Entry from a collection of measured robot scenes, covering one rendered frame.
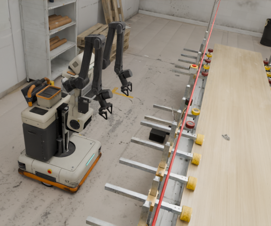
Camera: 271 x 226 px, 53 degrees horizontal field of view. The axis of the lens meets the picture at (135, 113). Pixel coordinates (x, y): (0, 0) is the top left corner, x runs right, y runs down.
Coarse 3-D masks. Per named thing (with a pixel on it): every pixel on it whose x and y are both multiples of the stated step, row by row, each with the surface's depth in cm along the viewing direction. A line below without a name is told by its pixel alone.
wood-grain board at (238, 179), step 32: (224, 64) 378; (256, 64) 394; (224, 96) 294; (256, 96) 303; (224, 128) 241; (256, 128) 247; (224, 160) 204; (256, 160) 209; (192, 192) 173; (224, 192) 177; (256, 192) 180; (192, 224) 154; (224, 224) 156; (256, 224) 159
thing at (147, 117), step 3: (144, 117) 251; (147, 117) 249; (150, 117) 249; (153, 117) 249; (156, 117) 250; (150, 120) 250; (153, 120) 249; (156, 120) 248; (159, 120) 247; (162, 120) 247; (165, 120) 248; (162, 123) 248; (165, 123) 247; (168, 123) 246; (171, 123) 245; (180, 126) 244; (183, 129) 244; (186, 129) 243; (189, 129) 242
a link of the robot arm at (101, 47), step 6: (96, 42) 184; (96, 48) 186; (102, 48) 189; (96, 54) 192; (102, 54) 192; (96, 60) 194; (102, 60) 196; (96, 66) 197; (96, 72) 199; (96, 78) 202; (96, 84) 203
